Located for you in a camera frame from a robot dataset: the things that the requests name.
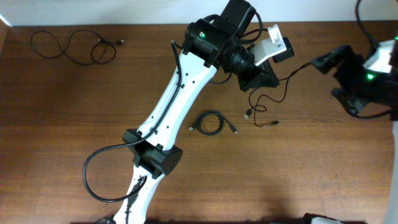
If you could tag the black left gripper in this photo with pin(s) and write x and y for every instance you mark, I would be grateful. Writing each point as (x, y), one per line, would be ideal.
(259, 78)

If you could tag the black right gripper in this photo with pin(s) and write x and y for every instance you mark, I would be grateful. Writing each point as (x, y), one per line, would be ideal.
(342, 73)

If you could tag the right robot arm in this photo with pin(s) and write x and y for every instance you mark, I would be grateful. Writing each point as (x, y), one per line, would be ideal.
(373, 108)

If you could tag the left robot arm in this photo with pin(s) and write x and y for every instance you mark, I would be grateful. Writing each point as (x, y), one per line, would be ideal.
(213, 42)

